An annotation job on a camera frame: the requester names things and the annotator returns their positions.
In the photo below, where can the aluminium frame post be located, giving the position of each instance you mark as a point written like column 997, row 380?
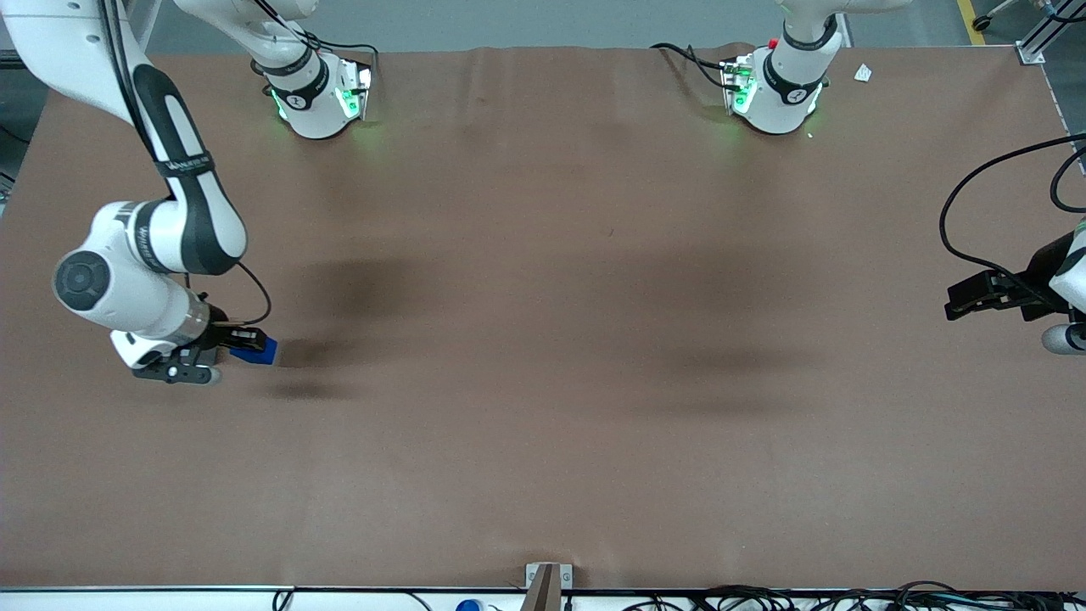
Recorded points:
column 1048, row 34

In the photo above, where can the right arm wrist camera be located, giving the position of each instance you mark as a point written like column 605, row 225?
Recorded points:
column 174, row 373

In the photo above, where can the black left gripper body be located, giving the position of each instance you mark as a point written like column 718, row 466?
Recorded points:
column 1037, row 283

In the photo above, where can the black chair caster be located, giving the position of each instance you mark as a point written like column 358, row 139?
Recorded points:
column 982, row 22

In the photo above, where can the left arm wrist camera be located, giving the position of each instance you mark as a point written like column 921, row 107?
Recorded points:
column 1065, row 339

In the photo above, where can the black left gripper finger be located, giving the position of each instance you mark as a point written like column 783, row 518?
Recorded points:
column 976, row 288
column 976, row 309

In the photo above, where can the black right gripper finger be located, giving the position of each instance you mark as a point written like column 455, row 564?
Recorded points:
column 246, row 341

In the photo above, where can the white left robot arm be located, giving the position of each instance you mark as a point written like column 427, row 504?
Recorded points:
column 780, row 93

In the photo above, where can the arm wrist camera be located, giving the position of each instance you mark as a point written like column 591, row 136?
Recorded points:
column 174, row 373
column 1065, row 339

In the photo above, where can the blue plastic part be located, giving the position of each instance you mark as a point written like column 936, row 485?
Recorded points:
column 265, row 355

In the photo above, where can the brown table cover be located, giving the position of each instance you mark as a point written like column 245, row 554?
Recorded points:
column 543, row 339

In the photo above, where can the blue round cap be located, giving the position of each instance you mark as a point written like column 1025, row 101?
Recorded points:
column 468, row 606

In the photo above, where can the gray metal bracket plate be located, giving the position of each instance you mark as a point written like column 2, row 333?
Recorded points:
column 567, row 575

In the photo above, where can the small white paper tag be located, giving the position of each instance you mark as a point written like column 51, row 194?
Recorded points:
column 863, row 73

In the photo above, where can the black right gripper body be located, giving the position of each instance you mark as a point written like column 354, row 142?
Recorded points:
column 222, row 335

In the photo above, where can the brown camera mount bar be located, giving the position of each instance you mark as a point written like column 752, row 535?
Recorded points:
column 541, row 592

